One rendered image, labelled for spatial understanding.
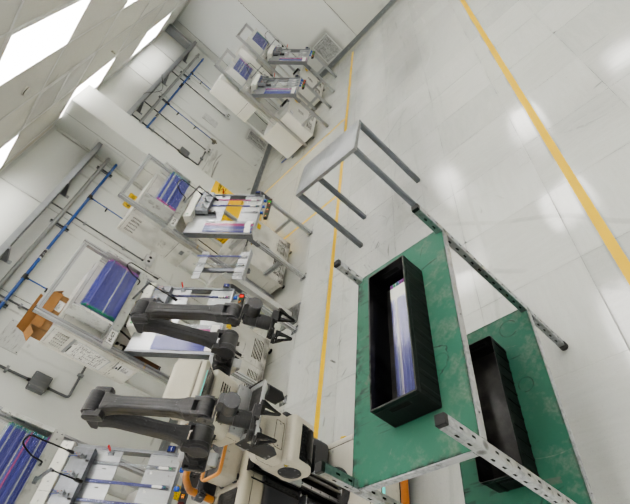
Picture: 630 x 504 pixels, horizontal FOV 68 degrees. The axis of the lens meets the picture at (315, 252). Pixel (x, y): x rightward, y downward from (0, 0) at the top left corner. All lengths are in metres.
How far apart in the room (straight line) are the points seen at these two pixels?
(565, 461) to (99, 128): 6.28
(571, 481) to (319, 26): 9.61
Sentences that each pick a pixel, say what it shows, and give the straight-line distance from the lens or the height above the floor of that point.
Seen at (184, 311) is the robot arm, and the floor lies 1.49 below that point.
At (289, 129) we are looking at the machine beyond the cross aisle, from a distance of 7.90.
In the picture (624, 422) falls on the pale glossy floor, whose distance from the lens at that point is 2.28.
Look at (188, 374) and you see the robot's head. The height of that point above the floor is 1.34.
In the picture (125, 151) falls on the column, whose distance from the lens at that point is 6.92.
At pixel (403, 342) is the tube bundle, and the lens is 1.57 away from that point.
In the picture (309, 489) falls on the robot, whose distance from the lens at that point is 2.51.
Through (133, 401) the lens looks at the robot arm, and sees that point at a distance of 1.71.
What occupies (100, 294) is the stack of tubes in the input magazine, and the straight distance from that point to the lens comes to 3.97.
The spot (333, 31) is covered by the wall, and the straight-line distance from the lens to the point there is 10.52.
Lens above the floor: 1.97
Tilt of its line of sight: 23 degrees down
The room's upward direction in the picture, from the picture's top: 52 degrees counter-clockwise
